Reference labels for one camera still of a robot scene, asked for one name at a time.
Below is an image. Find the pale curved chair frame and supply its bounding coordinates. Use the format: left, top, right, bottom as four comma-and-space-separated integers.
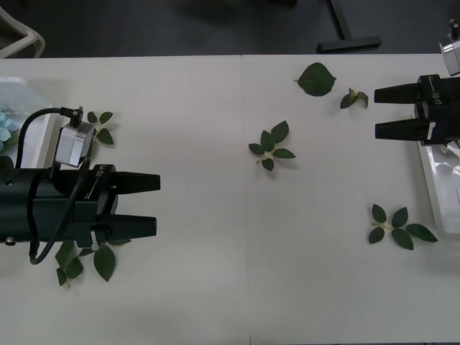
0, 0, 46, 59

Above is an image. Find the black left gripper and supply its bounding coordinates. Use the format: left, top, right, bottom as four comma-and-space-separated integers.
73, 163, 161, 249

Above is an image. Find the black T-shaped stand foot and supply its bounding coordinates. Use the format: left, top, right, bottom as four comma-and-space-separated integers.
318, 0, 382, 53

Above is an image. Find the large single green leaf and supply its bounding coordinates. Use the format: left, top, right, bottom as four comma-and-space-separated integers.
293, 62, 338, 97

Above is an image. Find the small folded green leaf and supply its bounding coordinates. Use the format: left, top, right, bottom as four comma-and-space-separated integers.
340, 87, 370, 109

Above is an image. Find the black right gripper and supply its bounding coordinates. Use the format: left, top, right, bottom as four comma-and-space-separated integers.
374, 74, 460, 147

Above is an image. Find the shallow white box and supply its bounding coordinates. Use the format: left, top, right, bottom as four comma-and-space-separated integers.
418, 138, 460, 235
0, 75, 61, 170

